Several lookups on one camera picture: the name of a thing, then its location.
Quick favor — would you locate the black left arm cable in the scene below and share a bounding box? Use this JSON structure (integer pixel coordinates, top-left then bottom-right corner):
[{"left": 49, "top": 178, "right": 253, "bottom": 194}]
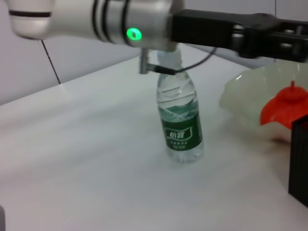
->
[{"left": 138, "top": 47, "right": 217, "bottom": 75}]

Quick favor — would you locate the clear green-label water bottle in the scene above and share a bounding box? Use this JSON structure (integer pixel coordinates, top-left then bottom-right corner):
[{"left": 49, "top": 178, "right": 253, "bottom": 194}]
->
[{"left": 156, "top": 48, "right": 205, "bottom": 164}]

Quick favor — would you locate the black mesh pen holder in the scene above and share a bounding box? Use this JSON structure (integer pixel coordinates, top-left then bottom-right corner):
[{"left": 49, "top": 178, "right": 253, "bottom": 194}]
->
[{"left": 288, "top": 117, "right": 308, "bottom": 209}]

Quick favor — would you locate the translucent green fruit bowl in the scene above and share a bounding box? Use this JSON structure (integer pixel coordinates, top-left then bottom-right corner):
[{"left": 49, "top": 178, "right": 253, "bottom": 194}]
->
[{"left": 218, "top": 60, "right": 308, "bottom": 145}]

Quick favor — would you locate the red-orange fruit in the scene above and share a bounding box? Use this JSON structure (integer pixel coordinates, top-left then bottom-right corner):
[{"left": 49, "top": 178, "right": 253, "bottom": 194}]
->
[{"left": 260, "top": 80, "right": 308, "bottom": 128}]

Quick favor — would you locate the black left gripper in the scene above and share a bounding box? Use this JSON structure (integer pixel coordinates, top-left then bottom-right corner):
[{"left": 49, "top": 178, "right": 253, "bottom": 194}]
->
[{"left": 169, "top": 9, "right": 308, "bottom": 61}]

